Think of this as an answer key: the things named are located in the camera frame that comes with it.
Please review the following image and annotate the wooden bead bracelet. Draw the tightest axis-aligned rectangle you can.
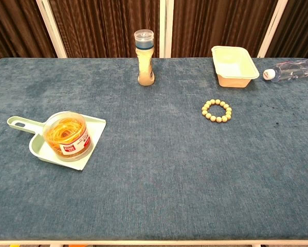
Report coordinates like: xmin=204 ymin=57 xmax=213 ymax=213
xmin=201 ymin=99 xmax=232 ymax=123

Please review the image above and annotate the seasoning bottle with blue cap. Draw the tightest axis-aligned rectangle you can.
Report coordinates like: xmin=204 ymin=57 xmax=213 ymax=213
xmin=134 ymin=29 xmax=156 ymax=87

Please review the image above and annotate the blue tablecloth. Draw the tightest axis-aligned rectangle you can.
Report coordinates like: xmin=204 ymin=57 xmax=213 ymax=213
xmin=0 ymin=57 xmax=308 ymax=241

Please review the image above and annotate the mint green dustpan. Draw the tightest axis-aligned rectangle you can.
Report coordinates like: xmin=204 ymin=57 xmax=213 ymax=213
xmin=7 ymin=115 xmax=107 ymax=171

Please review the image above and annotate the clear tub of rubber bands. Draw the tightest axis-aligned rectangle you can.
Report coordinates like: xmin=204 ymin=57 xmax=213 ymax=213
xmin=42 ymin=111 xmax=94 ymax=162

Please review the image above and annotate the cream plastic tray container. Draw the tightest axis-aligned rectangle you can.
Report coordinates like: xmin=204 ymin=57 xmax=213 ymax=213
xmin=211 ymin=45 xmax=260 ymax=89

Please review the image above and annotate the brown pleated curtain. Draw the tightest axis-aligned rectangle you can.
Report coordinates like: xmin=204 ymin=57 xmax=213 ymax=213
xmin=268 ymin=0 xmax=308 ymax=59
xmin=0 ymin=0 xmax=58 ymax=66
xmin=171 ymin=0 xmax=280 ymax=58
xmin=48 ymin=0 xmax=160 ymax=59

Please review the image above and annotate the clear plastic water bottle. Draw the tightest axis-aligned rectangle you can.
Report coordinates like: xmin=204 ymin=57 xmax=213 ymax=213
xmin=262 ymin=58 xmax=308 ymax=82

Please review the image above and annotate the white screen frame post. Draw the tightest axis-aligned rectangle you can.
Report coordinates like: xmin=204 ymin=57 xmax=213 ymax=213
xmin=159 ymin=0 xmax=174 ymax=59
xmin=256 ymin=0 xmax=289 ymax=58
xmin=35 ymin=0 xmax=68 ymax=59

